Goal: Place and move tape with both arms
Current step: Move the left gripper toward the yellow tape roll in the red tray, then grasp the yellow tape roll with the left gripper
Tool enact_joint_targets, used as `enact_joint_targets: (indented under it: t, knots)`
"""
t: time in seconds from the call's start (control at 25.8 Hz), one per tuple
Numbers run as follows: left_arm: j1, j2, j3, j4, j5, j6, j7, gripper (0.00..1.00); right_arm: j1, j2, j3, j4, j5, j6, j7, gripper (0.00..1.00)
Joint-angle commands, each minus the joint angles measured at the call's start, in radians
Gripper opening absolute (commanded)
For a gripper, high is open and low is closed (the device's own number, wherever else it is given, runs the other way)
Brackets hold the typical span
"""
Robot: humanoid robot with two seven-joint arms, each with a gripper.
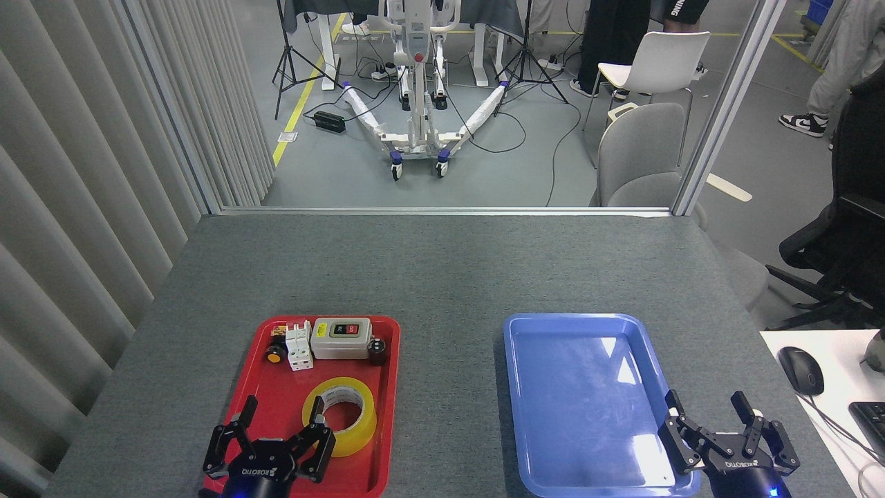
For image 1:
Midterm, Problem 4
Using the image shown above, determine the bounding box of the black tripod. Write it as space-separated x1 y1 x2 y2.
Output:
493 0 570 117
272 0 344 120

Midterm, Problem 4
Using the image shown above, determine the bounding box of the grey rounded object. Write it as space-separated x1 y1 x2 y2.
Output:
861 329 885 374

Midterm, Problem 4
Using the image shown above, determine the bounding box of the white circuit breaker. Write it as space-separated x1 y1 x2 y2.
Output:
286 320 314 371

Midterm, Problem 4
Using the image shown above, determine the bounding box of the black computer mouse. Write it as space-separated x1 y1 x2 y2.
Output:
777 346 825 396

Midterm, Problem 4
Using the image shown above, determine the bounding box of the silver post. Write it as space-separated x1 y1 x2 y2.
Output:
672 0 788 216

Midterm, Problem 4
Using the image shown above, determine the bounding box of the black mouse cable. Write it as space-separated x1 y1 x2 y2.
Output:
805 394 885 465

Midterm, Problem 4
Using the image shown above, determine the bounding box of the pale wooden plank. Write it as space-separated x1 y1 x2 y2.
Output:
706 173 753 203

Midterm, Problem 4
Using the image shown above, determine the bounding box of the blue bin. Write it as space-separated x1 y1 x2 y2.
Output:
805 0 835 32

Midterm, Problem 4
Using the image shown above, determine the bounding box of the white chair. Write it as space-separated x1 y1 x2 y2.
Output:
583 31 711 167

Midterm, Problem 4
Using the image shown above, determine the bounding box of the yellow tape roll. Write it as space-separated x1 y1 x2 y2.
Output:
302 377 378 458

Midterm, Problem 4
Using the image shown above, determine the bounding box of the grey chair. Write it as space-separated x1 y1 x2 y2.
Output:
590 103 770 308

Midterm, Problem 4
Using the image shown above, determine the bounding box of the red plastic tray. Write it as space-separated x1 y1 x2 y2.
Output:
205 315 401 498

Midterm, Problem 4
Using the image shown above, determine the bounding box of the silver table edge rail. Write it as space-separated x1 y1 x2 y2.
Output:
220 206 673 218

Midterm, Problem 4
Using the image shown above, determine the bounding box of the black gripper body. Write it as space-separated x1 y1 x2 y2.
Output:
700 432 792 498
223 439 299 498

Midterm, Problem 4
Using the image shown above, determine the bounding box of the black office chair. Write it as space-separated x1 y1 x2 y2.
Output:
765 66 885 331

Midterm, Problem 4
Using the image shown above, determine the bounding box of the blue plastic tray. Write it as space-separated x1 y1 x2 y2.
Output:
503 313 701 497

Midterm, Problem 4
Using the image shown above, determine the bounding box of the black keyboard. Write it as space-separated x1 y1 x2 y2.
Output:
848 401 885 463

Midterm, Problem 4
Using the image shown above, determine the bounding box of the white desk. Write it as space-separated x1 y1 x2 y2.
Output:
760 329 885 498

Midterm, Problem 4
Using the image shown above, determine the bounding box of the person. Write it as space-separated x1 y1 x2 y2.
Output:
779 0 885 137
570 0 711 101

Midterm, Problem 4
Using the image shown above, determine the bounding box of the grey switch box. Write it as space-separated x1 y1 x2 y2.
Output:
310 317 373 360

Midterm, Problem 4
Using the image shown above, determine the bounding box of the white stand on wheels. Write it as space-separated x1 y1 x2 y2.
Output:
342 0 510 182

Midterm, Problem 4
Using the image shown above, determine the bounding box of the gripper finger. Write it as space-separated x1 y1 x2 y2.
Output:
732 391 801 478
658 390 718 474
287 396 337 483
203 396 258 478

